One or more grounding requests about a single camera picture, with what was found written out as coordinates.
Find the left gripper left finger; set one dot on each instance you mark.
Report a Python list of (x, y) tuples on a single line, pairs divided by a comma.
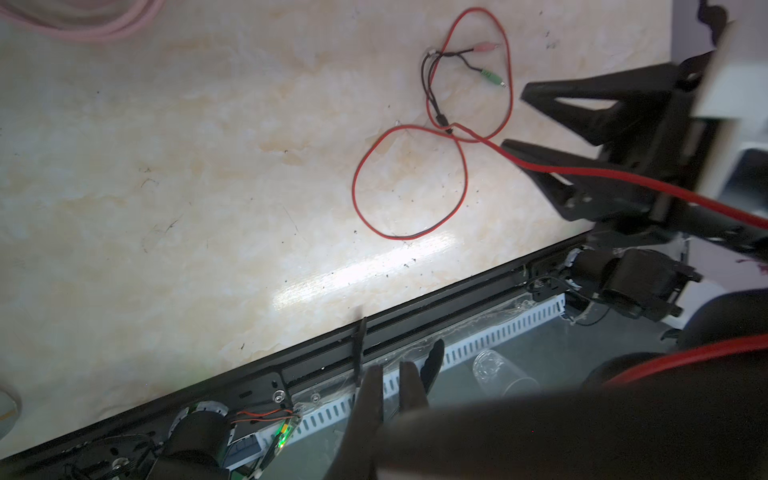
[(353, 459)]

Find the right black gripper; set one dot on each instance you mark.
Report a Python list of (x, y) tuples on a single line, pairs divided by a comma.
[(651, 107)]

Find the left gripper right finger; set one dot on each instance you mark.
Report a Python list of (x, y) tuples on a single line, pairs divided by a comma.
[(412, 394)]

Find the pink headphones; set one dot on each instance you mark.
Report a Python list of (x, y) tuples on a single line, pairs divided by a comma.
[(82, 21)]

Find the white black headphones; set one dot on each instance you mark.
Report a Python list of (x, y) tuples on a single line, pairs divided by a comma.
[(697, 413)]

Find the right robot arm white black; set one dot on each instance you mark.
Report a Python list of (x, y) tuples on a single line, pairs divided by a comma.
[(635, 281)]

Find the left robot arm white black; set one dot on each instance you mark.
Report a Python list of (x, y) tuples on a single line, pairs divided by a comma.
[(201, 439)]

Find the clear plastic cup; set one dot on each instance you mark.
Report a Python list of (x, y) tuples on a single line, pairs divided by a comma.
[(497, 376)]

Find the white slotted cable duct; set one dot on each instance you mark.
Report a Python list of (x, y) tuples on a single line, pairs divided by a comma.
[(432, 372)]

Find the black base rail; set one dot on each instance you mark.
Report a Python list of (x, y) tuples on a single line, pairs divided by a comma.
[(314, 380)]

